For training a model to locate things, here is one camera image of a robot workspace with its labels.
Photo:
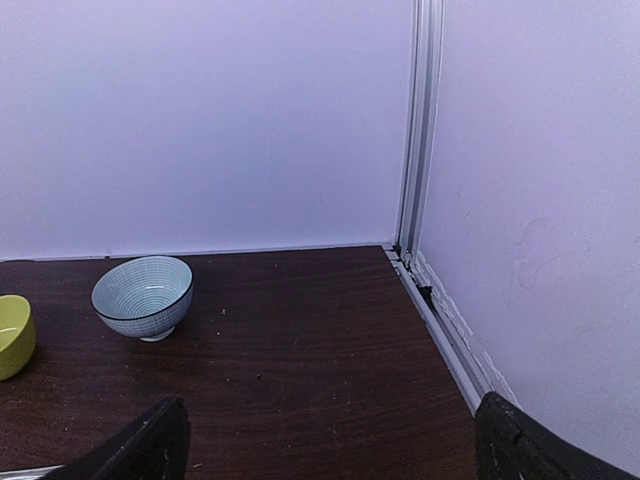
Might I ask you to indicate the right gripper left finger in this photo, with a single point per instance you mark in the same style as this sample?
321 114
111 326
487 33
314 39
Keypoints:
153 446

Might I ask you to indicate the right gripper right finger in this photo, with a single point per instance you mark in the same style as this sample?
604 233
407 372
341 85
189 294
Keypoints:
510 444

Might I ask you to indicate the light blue bowl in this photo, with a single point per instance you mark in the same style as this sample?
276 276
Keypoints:
144 298

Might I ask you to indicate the green bowl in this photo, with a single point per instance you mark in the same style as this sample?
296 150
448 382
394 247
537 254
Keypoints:
18 335

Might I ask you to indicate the right aluminium frame post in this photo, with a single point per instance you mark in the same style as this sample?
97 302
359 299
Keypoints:
426 61

